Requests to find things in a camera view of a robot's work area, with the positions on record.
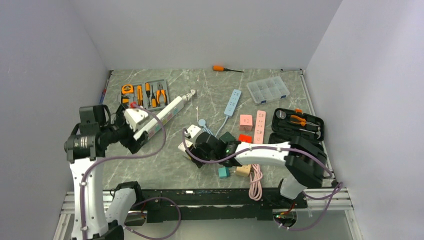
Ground dark green cube socket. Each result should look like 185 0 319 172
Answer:
219 131 236 144

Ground orange handled pliers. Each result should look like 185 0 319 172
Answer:
288 114 321 129

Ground white power strip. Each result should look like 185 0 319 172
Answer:
133 96 185 140

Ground light blue power strip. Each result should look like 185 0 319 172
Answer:
224 89 242 118

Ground black plastic tool case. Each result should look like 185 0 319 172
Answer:
268 108 326 157

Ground orange handled screwdriver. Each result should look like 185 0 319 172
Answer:
212 65 244 73

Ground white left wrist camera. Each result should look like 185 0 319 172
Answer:
123 102 149 133

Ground red cube socket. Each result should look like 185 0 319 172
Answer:
238 134 253 144

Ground light blue round plug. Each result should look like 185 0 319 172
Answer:
198 119 206 128

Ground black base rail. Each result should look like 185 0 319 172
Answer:
133 187 308 223

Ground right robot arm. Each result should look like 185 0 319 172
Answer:
183 132 333 208

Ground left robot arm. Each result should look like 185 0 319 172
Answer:
64 104 148 240

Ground pink cube socket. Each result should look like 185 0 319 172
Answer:
239 114 253 132

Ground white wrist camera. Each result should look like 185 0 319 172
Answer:
123 102 149 133
183 124 203 140

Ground grey tool tray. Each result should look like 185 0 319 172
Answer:
118 79 172 111

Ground beige cube socket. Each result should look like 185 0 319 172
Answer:
234 164 252 177

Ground teal plug adapter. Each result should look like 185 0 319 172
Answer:
218 167 230 179

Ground white cube socket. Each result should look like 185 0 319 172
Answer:
177 139 193 160

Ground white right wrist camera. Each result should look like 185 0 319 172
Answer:
183 124 203 140

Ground clear plastic organizer box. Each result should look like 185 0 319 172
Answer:
247 76 290 105

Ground steel claw hammer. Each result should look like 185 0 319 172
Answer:
299 128 322 139

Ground pink power cable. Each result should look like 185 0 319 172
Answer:
248 163 264 202

